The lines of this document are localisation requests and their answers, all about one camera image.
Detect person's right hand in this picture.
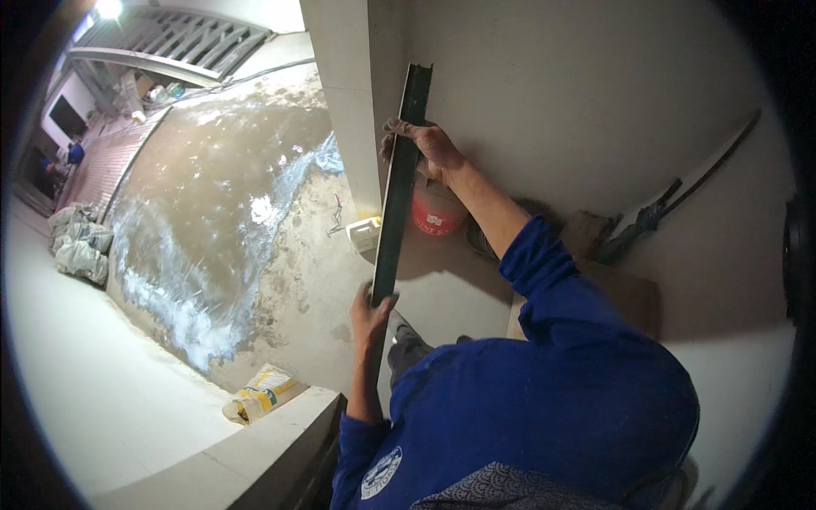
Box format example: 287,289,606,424
379,118,470,189

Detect red plastic bucket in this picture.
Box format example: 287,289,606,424
411,178,470,238

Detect brown wooden float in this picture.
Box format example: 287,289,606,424
561,210,623,260

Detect heap of bottles and containers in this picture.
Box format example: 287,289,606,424
127,79,187,125

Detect yellow white cement bag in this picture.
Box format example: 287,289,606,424
221,364,309,426

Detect grey metal gate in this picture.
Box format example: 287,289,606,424
67,6,274,89

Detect white plastic jerrycan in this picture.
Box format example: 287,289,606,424
346,216,383,253

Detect long-handled tool with blue grip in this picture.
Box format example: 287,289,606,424
598,110,763,265

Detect red-handled pliers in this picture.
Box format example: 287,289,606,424
327,194,346,238

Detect person's legs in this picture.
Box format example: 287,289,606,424
385,311,476,391

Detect heap of grey sacks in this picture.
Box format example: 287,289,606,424
48,202,115,286

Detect person's body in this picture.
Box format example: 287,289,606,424
329,215,701,510

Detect dark green metal straightedge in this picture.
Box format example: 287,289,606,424
370,62,434,308

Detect person's left hand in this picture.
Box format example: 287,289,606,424
349,280,401,350

